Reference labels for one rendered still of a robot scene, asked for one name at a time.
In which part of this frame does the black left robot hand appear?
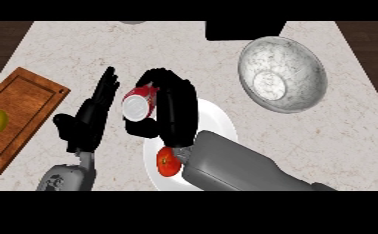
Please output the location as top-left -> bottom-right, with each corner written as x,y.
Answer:
52,66 -> 121,155

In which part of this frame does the red can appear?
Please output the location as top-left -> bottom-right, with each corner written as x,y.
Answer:
121,82 -> 161,123

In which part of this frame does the black appliance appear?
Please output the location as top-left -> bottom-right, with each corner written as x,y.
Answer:
204,21 -> 288,42

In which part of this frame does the white plate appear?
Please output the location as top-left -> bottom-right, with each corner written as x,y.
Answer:
142,98 -> 239,192

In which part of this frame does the yellow-green fruit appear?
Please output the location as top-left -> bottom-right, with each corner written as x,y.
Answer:
0,109 -> 10,133

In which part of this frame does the brown wooden cutting board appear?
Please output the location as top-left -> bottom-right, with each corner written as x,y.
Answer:
0,66 -> 72,175

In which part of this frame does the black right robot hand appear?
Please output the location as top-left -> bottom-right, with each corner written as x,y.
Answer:
123,68 -> 201,149

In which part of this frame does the white marbled bowl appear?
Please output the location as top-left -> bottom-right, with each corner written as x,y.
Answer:
238,36 -> 329,114

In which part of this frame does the red tomato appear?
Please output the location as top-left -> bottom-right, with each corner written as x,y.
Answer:
155,146 -> 183,178

